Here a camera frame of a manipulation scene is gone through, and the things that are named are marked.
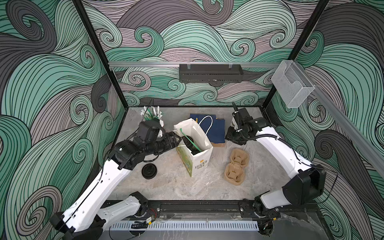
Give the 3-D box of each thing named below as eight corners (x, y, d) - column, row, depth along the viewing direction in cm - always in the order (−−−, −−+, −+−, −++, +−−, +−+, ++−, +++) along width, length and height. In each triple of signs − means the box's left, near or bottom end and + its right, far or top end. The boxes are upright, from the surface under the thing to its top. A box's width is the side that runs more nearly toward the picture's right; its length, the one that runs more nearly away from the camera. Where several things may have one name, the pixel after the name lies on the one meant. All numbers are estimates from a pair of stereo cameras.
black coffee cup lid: (141, 179, 85) (140, 177, 83) (144, 165, 90) (143, 163, 88) (156, 179, 85) (155, 177, 83) (157, 165, 90) (157, 163, 88)
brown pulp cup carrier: (220, 180, 84) (222, 177, 79) (231, 151, 97) (234, 146, 92) (237, 189, 81) (241, 186, 76) (247, 158, 94) (250, 153, 89)
